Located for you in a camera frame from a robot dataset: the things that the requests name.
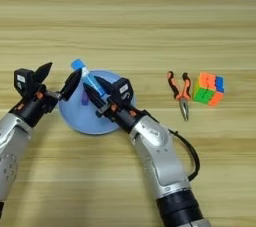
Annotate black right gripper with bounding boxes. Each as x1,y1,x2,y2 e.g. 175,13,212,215
82,75,152,134

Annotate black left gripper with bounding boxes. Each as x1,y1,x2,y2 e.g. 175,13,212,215
9,61,84,129

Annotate round blue plate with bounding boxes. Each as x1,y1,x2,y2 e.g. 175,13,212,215
58,69,138,136

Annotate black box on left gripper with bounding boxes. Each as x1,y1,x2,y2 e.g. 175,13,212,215
13,67,36,99

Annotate colourful puzzle cube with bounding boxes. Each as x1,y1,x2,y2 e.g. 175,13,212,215
192,71,226,107

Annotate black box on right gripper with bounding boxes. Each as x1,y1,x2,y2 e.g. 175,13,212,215
109,77,135,107

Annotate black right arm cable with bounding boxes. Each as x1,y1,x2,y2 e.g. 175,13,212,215
167,128,201,183

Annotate orange black needle-nose pliers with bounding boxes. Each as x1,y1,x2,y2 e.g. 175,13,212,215
166,70,193,122

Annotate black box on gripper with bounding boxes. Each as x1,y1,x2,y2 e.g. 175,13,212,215
109,77,135,107
13,67,36,99

